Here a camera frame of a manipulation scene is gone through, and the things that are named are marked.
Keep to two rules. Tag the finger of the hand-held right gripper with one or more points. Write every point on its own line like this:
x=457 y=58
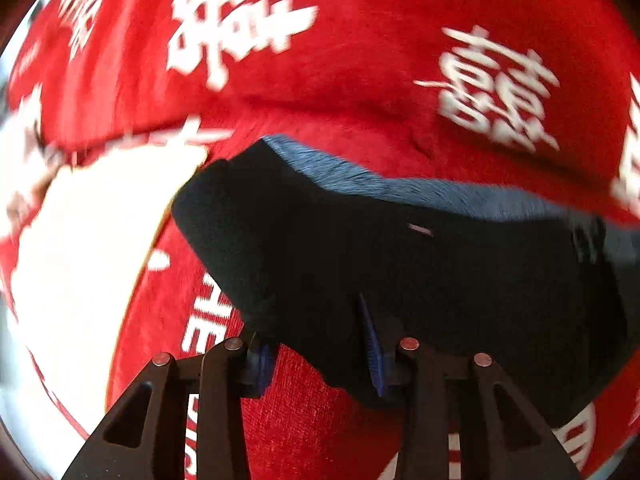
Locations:
x=589 y=240

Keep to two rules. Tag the black pants with blue trim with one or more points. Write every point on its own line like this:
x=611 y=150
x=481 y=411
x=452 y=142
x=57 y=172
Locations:
x=400 y=270

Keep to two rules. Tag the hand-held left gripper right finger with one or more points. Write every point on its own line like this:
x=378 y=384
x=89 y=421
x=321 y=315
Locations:
x=375 y=350

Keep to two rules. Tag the folded white cloth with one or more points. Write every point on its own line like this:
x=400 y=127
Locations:
x=80 y=260

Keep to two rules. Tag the red blanket with white characters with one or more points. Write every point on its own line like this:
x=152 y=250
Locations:
x=375 y=60

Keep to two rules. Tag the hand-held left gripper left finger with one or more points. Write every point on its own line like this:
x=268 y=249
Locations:
x=262 y=365

